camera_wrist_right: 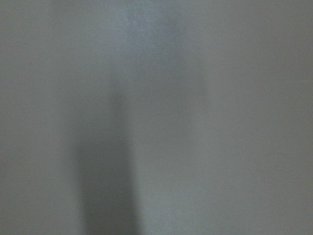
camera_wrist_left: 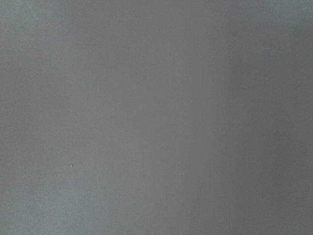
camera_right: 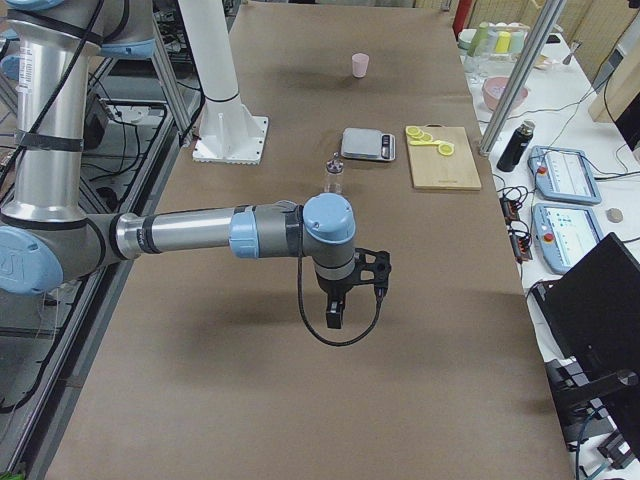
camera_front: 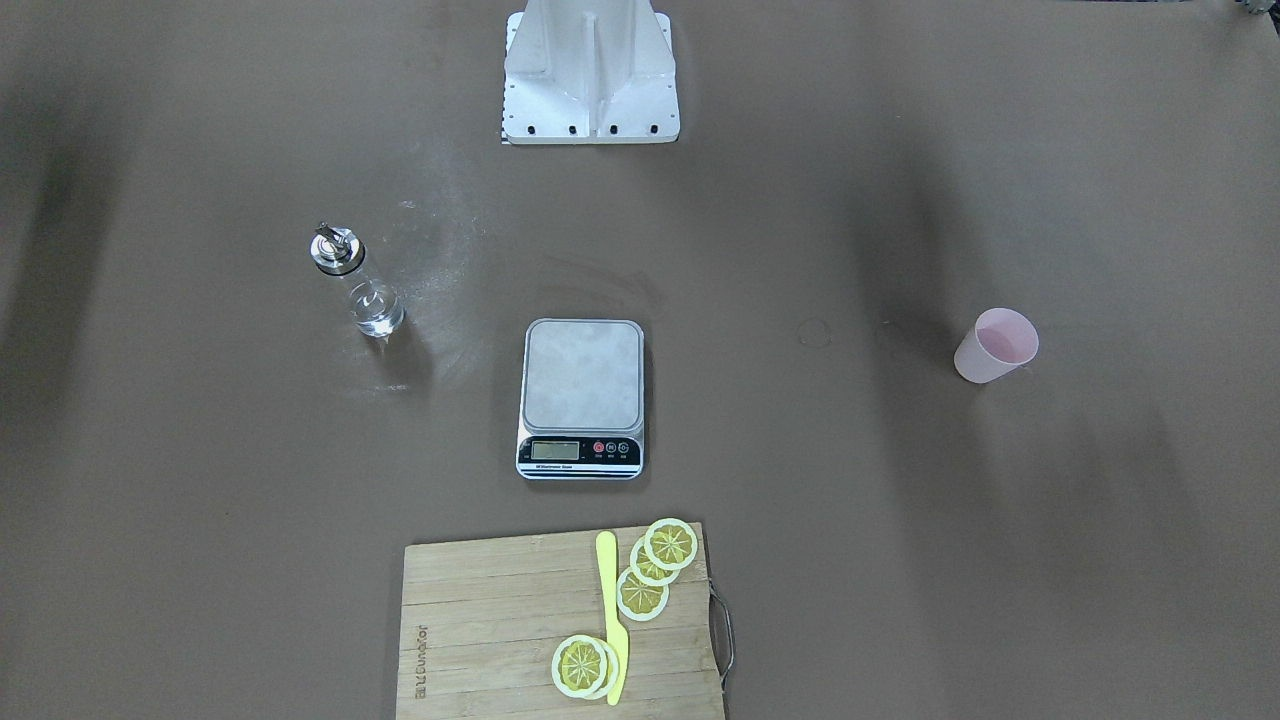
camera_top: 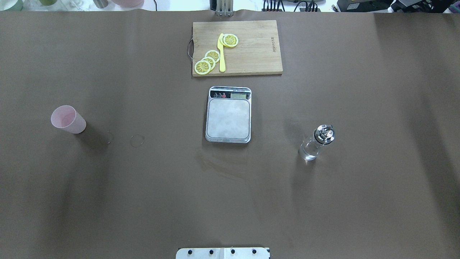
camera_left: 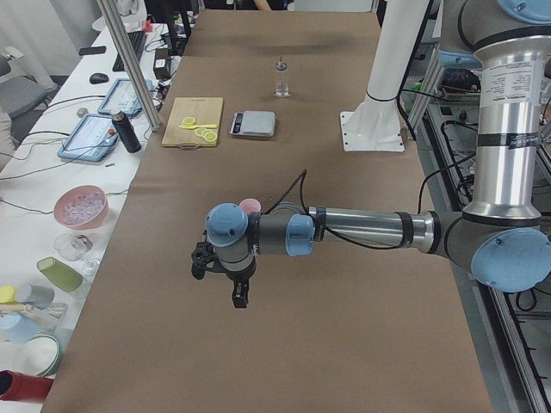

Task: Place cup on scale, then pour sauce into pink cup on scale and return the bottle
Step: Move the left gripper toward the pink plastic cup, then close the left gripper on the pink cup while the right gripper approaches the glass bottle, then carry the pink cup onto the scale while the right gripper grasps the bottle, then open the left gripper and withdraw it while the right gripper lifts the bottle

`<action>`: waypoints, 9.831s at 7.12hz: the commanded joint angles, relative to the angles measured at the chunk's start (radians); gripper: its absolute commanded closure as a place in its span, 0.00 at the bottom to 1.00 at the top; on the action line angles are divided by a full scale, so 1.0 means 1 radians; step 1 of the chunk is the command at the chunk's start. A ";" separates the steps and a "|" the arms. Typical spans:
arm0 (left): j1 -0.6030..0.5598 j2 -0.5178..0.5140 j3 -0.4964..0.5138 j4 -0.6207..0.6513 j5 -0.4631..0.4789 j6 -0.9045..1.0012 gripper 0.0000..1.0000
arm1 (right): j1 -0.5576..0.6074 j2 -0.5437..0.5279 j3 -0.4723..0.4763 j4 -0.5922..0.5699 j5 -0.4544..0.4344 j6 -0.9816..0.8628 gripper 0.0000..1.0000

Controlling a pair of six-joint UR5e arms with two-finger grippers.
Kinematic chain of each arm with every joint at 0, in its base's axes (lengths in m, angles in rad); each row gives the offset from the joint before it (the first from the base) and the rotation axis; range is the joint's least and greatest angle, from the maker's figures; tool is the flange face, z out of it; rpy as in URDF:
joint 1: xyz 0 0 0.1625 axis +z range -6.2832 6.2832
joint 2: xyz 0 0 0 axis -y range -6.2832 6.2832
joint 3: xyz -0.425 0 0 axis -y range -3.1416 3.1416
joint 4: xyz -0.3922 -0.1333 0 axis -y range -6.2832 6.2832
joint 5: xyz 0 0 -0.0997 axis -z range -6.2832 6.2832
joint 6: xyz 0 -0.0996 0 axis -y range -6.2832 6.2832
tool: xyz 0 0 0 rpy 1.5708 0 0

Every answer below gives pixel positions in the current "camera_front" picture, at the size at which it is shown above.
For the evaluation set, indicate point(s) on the glass sauce bottle metal spout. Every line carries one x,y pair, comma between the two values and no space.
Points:
338,253

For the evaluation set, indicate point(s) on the pink plastic cup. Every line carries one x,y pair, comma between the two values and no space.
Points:
999,341

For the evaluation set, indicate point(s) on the digital kitchen scale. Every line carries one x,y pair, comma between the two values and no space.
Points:
582,400

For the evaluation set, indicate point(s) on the lemon slice top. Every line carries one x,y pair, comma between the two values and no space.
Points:
671,544

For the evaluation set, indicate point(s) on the yellow plastic knife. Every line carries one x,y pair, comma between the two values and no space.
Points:
616,635

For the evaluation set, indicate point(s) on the bamboo cutting board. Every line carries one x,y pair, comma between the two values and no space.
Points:
481,619

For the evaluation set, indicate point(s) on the lemon slice bottom pair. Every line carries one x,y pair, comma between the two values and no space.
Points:
584,668

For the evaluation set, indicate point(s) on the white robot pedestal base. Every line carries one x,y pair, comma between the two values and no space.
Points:
589,73

